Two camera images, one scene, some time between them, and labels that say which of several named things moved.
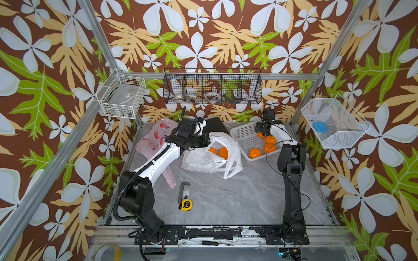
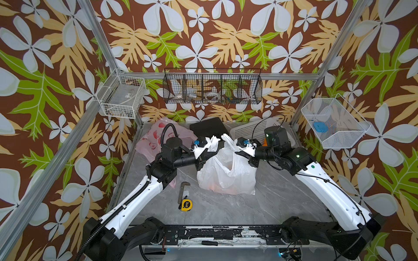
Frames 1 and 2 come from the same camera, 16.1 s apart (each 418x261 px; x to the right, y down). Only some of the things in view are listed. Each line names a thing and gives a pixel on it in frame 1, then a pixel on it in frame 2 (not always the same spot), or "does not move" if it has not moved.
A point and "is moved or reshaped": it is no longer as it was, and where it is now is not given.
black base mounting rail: x=223 y=234 does not move
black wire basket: x=212 y=86 does not move
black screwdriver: x=214 y=243 does not move
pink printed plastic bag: x=154 y=138 does not move
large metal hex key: x=181 y=191 does not move
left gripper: x=204 y=143 → x=201 y=160
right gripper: x=258 y=127 → x=249 y=155
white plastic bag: x=201 y=160 is moved or reshaped
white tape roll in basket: x=212 y=95 does not move
